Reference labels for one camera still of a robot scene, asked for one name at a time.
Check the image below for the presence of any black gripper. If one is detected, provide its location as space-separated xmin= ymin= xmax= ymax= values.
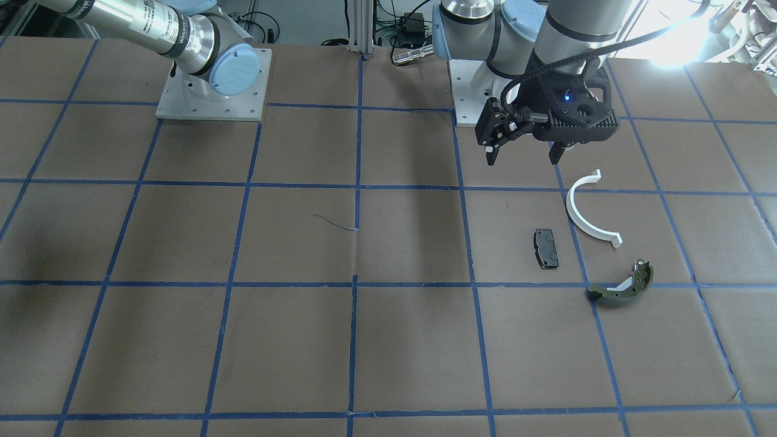
xmin=486 ymin=61 xmax=619 ymax=166

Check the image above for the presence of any black brake pad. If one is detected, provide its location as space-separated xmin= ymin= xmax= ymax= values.
xmin=533 ymin=228 xmax=560 ymax=270

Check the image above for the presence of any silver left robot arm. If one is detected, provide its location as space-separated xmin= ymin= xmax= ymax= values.
xmin=432 ymin=1 xmax=631 ymax=165

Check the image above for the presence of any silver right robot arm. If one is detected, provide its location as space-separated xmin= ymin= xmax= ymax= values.
xmin=42 ymin=1 xmax=553 ymax=165

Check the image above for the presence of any black power adapter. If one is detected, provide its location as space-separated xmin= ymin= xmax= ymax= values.
xmin=399 ymin=12 xmax=427 ymax=37

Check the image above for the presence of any green curved brake shoe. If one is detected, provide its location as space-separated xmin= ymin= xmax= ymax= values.
xmin=585 ymin=259 xmax=653 ymax=307

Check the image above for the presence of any thin loose thread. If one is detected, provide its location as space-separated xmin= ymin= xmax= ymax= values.
xmin=313 ymin=214 xmax=359 ymax=232

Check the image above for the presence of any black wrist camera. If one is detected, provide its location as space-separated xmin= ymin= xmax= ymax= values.
xmin=475 ymin=97 xmax=524 ymax=150

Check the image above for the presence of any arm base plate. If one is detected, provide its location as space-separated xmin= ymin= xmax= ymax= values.
xmin=449 ymin=59 xmax=510 ymax=127
xmin=156 ymin=47 xmax=273 ymax=122

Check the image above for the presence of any white curved plastic bracket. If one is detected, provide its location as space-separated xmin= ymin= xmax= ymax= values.
xmin=566 ymin=169 xmax=624 ymax=248

